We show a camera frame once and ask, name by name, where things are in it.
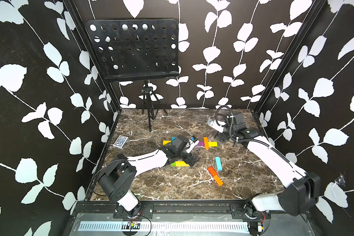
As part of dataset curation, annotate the long yellow block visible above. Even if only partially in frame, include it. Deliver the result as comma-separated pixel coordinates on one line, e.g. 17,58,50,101
175,161,189,167

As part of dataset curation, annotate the small yellow block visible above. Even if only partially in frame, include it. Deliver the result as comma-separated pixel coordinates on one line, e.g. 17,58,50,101
208,142,218,148

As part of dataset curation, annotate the orange block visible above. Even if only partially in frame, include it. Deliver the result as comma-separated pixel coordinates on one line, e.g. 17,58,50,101
213,175,224,186
204,137,209,149

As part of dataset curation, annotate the red block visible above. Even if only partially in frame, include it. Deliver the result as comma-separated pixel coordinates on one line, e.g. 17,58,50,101
207,166,217,178

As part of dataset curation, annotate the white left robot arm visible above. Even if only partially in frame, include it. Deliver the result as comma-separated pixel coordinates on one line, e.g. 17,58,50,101
97,135,199,220

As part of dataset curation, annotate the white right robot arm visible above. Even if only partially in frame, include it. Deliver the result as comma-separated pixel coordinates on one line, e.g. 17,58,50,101
207,105,321,219

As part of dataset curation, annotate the light blue block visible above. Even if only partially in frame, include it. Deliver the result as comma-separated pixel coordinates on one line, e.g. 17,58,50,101
215,156,223,171

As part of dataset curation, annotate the orange block front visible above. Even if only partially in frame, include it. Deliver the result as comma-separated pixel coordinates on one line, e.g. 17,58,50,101
213,175,224,186

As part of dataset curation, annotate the black music stand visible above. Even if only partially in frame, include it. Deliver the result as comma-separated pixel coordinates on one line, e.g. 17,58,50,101
86,19,179,122

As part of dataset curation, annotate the white perforated strip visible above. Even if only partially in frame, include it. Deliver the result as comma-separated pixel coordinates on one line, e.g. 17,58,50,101
78,221,249,233

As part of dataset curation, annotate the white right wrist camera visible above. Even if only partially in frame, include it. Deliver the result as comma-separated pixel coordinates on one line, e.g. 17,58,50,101
207,119,227,133

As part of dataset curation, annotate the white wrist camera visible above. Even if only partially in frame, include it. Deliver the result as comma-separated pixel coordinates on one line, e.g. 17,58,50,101
186,136,199,153
207,119,227,133

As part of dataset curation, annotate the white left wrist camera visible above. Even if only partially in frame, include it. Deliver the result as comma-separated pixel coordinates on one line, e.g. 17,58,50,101
186,136,199,153

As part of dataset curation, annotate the black front rail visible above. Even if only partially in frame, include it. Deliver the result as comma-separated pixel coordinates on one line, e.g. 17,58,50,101
72,200,310,220

